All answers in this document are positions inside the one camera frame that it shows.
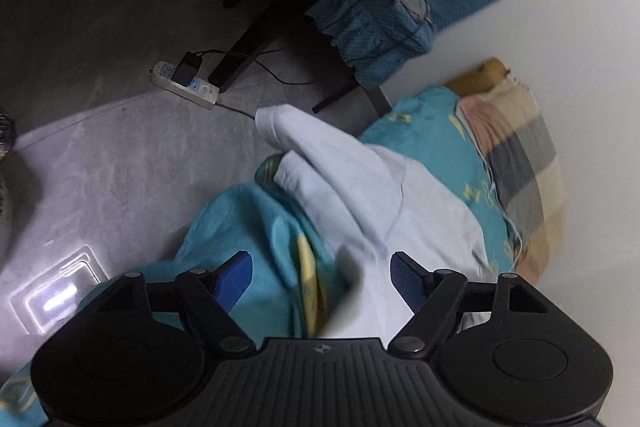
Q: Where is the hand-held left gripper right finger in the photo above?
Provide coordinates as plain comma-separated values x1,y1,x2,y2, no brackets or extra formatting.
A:
389,252,551,355

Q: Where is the plaid pillow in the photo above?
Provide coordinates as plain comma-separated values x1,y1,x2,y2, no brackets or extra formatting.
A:
455,74,569,283

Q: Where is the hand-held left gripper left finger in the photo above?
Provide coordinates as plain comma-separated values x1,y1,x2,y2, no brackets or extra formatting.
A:
95,251,256,354

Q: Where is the white power strip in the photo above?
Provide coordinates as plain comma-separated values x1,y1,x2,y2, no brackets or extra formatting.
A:
147,61,220,110

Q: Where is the black power adapter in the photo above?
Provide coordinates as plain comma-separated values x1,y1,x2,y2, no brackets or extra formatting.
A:
171,52,202,86

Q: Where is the teal printed bed sheet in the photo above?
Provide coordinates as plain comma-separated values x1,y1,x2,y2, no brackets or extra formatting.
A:
0,86,521,427

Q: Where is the white shirt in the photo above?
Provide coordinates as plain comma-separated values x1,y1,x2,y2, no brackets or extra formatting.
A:
255,104,496,340

